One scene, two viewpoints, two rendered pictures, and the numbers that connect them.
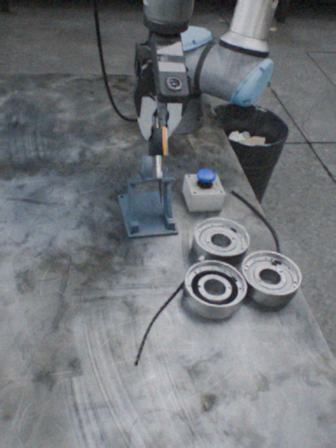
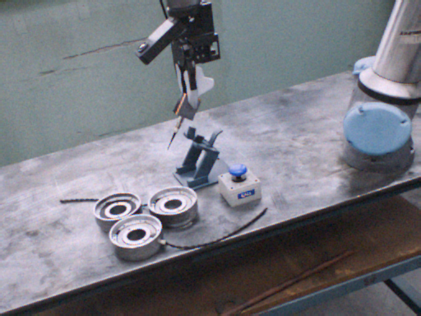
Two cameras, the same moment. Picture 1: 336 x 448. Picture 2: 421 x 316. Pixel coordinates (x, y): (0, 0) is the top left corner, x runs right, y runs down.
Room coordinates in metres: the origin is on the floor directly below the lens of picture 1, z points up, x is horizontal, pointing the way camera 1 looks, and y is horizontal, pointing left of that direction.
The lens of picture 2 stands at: (0.81, -0.99, 1.43)
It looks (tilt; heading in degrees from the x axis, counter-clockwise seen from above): 31 degrees down; 95
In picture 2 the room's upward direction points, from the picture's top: 11 degrees counter-clockwise
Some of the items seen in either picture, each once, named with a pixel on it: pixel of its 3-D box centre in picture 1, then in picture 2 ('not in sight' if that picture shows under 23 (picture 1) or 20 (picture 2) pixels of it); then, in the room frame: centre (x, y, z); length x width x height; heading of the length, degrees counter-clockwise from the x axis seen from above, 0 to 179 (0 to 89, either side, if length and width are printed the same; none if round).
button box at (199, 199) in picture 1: (202, 190); (242, 185); (0.89, -0.06, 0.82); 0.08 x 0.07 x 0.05; 16
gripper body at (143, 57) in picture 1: (162, 52); (191, 34); (0.83, 0.05, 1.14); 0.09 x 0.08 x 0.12; 19
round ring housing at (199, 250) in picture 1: (220, 243); (173, 207); (0.74, -0.10, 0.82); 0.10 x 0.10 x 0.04
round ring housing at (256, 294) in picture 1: (269, 279); (137, 238); (0.66, -0.19, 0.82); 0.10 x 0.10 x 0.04
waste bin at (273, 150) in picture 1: (237, 165); not in sight; (1.92, -0.26, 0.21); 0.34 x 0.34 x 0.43
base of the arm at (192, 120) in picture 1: (177, 101); (378, 136); (1.21, 0.02, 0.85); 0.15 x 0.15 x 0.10
